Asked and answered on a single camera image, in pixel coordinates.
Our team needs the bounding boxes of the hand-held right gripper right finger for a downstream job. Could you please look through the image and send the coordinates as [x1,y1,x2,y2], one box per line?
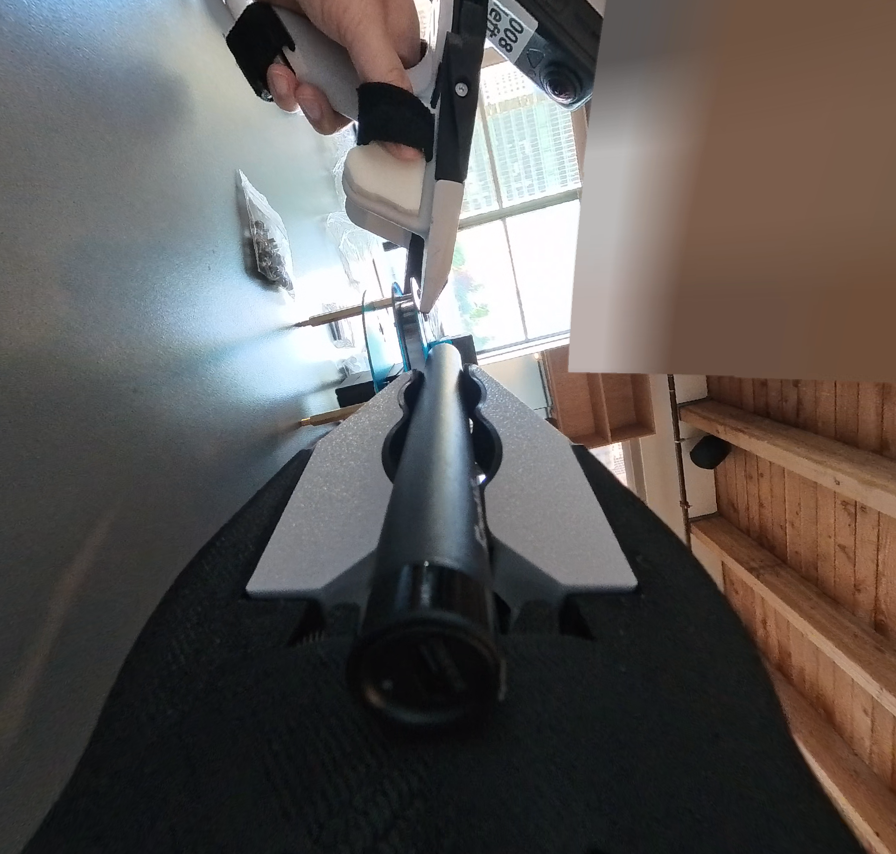
[464,369,638,600]

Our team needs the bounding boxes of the blue toy robot arm base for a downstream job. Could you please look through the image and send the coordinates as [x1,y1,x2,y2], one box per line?
[294,283,478,428]

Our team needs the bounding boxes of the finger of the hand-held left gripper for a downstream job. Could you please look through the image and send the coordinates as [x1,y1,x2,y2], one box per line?
[417,180,466,313]

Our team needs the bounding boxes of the grey desk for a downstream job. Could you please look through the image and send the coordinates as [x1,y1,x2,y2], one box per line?
[0,0,435,854]

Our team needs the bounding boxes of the wooden shelf unit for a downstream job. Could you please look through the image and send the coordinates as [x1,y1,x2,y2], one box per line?
[542,346,660,450]

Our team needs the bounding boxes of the bag of metal screws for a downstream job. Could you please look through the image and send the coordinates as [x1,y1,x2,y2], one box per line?
[238,169,296,303]

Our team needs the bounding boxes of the crumpled clear plastic bag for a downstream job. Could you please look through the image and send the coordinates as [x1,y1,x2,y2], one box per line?
[326,212,394,289]

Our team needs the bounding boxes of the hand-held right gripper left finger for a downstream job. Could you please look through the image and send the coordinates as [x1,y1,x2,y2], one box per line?
[244,369,422,600]

